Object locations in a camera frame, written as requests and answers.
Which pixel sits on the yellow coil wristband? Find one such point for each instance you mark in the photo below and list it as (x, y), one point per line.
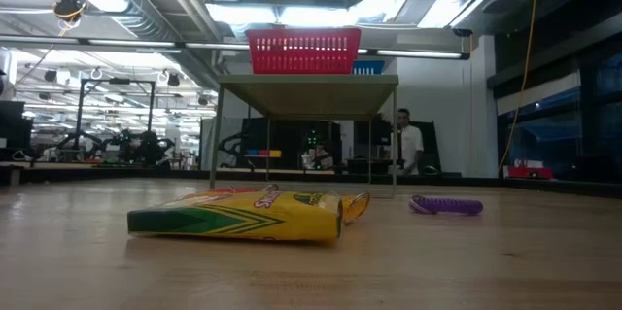
(352, 208)

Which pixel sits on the large yellow crayon box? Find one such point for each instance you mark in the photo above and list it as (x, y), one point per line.
(291, 220)

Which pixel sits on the purple coil wristband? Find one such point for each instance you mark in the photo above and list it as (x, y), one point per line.
(452, 205)

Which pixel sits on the pale green metal shelf riser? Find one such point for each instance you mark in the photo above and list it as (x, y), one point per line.
(311, 98)

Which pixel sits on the coloured block row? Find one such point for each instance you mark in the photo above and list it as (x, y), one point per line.
(265, 153)

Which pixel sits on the red plastic basket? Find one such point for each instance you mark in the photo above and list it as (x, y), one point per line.
(301, 64)

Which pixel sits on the blue plastic basket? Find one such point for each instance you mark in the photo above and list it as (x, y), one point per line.
(355, 68)

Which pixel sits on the short ceiling light strip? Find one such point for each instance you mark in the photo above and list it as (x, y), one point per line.
(418, 54)

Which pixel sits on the black background robot arms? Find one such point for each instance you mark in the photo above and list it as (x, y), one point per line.
(141, 147)

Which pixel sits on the long ceiling light strip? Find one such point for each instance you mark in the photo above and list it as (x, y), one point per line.
(131, 43)

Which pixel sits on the red tool cart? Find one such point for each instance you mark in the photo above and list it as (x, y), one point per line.
(529, 173)

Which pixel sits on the black monitor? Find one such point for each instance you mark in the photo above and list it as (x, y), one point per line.
(14, 130)

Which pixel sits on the black aluminium table frame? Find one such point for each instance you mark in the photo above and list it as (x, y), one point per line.
(146, 174)

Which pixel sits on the black wall camera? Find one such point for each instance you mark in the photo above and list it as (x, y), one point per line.
(461, 32)

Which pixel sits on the black gantry frame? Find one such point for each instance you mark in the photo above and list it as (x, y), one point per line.
(116, 81)

